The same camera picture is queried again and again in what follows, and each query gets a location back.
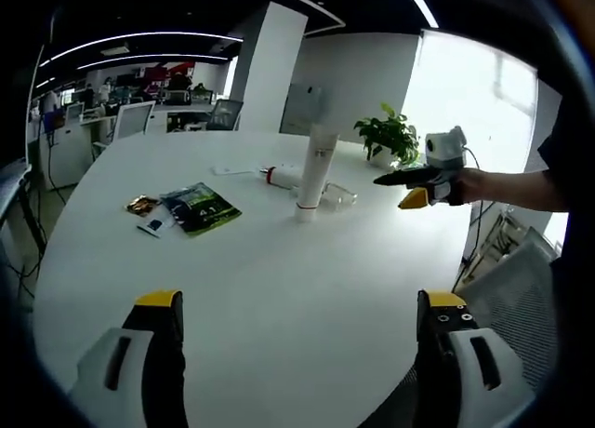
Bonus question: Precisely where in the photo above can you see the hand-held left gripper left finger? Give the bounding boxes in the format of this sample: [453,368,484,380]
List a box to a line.
[73,288,190,428]

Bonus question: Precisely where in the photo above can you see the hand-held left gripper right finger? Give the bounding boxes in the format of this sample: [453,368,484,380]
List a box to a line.
[408,288,536,428]

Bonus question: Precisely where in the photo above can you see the white skincare tube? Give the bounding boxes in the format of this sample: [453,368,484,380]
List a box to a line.
[293,123,340,227]

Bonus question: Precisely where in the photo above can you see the tall red collared skincare bottle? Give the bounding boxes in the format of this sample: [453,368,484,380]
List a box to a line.
[258,164,309,191]

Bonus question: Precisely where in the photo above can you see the person's right hand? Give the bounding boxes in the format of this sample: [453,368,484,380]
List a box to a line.
[455,168,489,207]

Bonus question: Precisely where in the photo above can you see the potted green plant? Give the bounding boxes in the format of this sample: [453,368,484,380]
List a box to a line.
[352,102,419,168]

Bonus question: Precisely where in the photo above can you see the white low rack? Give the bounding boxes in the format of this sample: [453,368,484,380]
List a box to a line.
[459,204,545,289]

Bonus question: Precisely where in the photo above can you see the grey mesh office chair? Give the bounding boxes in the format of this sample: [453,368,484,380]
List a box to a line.
[453,239,559,392]

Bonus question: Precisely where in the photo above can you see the grey glass board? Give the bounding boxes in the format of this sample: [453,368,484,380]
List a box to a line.
[280,82,326,135]

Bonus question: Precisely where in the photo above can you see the small silver sachet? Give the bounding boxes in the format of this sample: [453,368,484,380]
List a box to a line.
[136,212,176,239]

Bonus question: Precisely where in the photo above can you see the bright ceiling strip light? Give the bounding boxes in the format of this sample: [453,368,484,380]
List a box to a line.
[398,0,441,29]

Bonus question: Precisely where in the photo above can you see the green and black sachet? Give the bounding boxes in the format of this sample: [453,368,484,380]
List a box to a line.
[159,181,243,240]

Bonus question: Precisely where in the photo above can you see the gold foil sachet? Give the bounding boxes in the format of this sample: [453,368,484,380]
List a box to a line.
[125,194,162,215]

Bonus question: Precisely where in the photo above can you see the dark mesh office chair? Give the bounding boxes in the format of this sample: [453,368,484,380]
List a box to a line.
[206,98,245,132]

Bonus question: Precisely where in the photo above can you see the open laptop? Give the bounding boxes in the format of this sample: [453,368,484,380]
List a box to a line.
[0,44,47,229]

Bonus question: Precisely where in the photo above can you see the white office chair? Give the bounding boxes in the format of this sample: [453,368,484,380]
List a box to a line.
[111,100,157,143]

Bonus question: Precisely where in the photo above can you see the long ceiling strip light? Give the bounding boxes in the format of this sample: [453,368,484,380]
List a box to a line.
[76,50,233,72]
[39,31,245,69]

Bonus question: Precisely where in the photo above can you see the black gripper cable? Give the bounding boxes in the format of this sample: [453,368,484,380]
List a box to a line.
[462,143,487,266]

